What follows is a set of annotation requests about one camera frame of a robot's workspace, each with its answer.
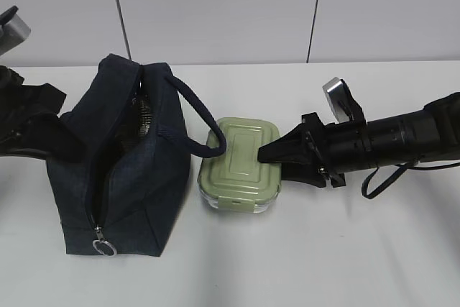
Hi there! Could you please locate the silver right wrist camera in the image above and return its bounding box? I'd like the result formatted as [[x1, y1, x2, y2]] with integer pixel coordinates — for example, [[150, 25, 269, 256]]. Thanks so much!
[[323, 78, 365, 123]]

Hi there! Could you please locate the green lid glass food container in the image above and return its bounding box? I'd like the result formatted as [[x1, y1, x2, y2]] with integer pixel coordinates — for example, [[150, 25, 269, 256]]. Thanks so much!
[[197, 117, 281, 214]]

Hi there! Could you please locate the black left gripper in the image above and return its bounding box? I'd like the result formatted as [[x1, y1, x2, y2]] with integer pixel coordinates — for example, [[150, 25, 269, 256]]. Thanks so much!
[[1, 65, 86, 162]]

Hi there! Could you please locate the navy blue lunch bag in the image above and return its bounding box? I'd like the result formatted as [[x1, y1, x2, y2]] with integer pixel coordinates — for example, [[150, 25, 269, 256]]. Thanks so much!
[[46, 54, 227, 257]]

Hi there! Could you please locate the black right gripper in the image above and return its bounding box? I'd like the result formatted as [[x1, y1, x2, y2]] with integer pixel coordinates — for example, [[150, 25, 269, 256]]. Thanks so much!
[[257, 113, 370, 188]]

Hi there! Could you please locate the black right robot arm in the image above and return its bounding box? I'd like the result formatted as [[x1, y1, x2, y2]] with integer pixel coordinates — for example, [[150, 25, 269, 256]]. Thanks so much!
[[257, 93, 459, 188]]

